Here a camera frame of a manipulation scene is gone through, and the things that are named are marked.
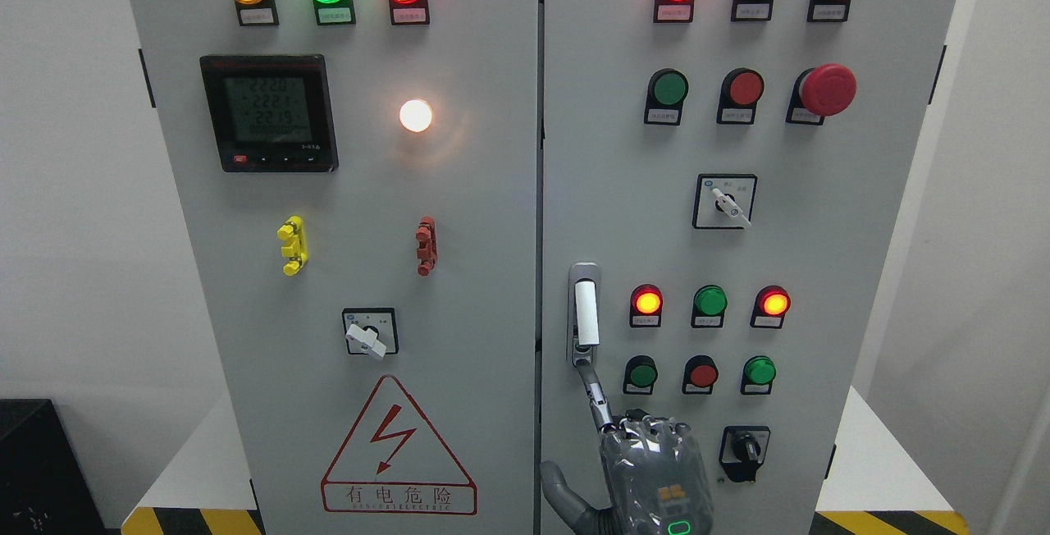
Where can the silver door handle lock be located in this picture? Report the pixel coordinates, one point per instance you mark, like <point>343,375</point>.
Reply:
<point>583,331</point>

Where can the left grey cabinet door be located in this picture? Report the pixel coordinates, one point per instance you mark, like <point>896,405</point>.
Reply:
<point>466,331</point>

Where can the grey cabinet door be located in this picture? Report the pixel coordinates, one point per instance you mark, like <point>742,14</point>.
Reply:
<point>620,193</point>
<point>466,331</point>

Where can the right grey cabinet door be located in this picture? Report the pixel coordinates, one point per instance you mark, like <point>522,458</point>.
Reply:
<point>620,193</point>

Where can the red lit indicator middle left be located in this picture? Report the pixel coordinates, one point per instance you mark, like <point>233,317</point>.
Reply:
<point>645,307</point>

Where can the red lit indicator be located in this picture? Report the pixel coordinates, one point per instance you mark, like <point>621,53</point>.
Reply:
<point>770,306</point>
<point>645,307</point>

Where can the white lit indicator lamp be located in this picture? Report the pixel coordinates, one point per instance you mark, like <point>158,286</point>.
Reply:
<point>416,115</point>

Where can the green push button lower left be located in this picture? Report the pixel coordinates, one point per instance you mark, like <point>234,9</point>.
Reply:
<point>640,376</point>

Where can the green push button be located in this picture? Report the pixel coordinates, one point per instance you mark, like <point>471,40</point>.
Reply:
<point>665,97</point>
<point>758,376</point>
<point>640,376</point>

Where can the green indicator middle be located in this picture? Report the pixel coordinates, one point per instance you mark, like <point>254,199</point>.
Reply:
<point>709,305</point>

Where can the green push button upper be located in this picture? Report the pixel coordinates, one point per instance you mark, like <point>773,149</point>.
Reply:
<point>665,97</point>

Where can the red push button lower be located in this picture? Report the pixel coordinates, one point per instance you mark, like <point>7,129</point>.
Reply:
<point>700,374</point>

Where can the red push button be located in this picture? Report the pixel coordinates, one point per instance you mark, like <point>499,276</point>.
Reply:
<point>700,374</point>
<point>740,93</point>

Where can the red lit indicator middle right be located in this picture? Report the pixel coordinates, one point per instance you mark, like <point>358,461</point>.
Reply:
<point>770,306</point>

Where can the electric hazard warning sticker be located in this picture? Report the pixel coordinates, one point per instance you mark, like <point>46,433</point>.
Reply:
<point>394,461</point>

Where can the red push button upper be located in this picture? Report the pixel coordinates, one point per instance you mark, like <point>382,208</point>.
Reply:
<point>740,93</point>

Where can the green push button lower right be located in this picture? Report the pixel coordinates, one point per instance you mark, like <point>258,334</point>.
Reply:
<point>758,376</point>

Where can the black digital power meter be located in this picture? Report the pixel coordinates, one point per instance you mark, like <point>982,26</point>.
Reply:
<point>270,113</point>

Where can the red emergency stop button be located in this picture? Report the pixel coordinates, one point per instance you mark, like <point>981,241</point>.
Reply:
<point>820,92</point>

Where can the black box lower left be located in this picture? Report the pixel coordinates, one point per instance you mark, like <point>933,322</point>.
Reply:
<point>43,490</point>

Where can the left door selector switch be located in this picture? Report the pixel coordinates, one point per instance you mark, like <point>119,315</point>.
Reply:
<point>371,331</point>

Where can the upper right selector switch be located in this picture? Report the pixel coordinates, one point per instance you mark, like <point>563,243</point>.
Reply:
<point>724,201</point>

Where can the black knob selector switch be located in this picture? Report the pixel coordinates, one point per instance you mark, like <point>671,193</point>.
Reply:
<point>742,451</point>

